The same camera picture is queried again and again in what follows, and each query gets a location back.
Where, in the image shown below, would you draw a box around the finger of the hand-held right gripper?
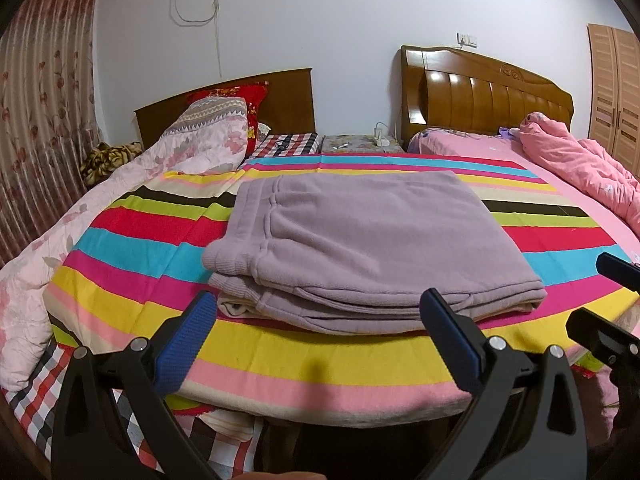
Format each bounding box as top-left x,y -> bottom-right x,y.
566,307 -> 640,381
596,252 -> 640,293

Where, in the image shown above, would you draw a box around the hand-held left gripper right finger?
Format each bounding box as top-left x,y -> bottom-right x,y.
419,287 -> 587,480

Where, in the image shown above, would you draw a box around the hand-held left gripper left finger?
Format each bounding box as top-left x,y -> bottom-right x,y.
51,289 -> 221,480

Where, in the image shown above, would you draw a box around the purple pants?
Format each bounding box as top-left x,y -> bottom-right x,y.
201,170 -> 547,335

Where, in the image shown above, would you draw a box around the person's left hand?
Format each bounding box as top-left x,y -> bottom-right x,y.
237,471 -> 321,480

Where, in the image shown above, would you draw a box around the colourful striped blanket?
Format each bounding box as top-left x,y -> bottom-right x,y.
42,152 -> 640,423

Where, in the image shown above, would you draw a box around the plaid bed sheet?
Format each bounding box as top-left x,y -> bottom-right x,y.
5,131 -> 321,478

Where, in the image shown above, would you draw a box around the light wooden wardrobe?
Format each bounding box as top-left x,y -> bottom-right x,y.
586,23 -> 640,171

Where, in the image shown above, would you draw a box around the brown yellow patterned blanket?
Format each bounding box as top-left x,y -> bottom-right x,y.
80,141 -> 143,187

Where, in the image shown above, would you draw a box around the pink floral quilt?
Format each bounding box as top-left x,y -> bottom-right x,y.
0,96 -> 251,393

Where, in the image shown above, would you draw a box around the nightstand with floral cover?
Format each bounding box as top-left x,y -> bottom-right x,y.
320,133 -> 407,156

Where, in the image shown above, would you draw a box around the carved glossy wooden headboard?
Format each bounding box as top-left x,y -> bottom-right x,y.
399,45 -> 575,153

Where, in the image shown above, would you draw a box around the red floral pillow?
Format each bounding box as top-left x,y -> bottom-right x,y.
186,81 -> 271,158

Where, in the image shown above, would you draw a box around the plain wooden headboard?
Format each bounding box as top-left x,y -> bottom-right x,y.
134,67 -> 317,148

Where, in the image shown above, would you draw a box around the floral striped curtain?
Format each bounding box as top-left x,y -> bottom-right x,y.
0,0 -> 103,266

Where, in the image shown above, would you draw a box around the hanging wall cable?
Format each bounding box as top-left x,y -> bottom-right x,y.
169,0 -> 223,78

